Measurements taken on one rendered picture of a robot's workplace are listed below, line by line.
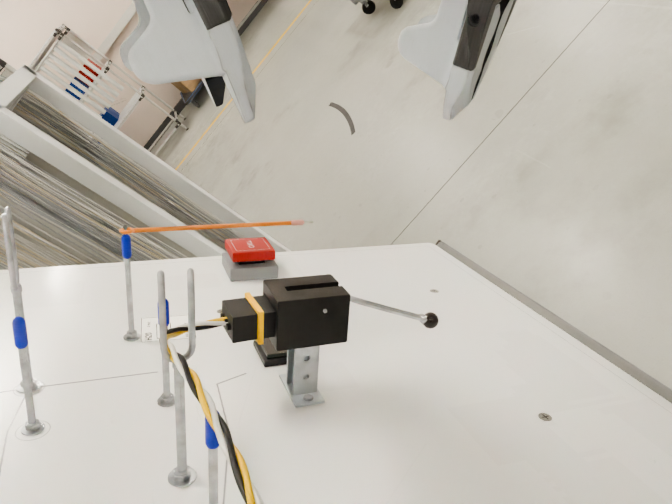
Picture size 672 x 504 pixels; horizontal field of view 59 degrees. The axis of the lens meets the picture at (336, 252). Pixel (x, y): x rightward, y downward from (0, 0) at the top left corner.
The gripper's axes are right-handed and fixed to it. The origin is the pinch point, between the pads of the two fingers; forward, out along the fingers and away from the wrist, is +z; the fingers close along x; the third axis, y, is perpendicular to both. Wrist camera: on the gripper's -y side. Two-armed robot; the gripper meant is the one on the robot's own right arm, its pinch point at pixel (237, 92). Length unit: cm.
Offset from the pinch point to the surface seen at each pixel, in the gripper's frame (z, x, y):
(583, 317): 106, -72, -77
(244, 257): 20.8, -22.9, 2.7
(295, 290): 14.5, 0.6, 2.0
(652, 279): 98, -62, -93
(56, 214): 17, -63, 24
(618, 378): 34.7, 6.4, -20.1
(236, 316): 13.5, 1.7, 6.7
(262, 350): 21.9, -5.9, 6.0
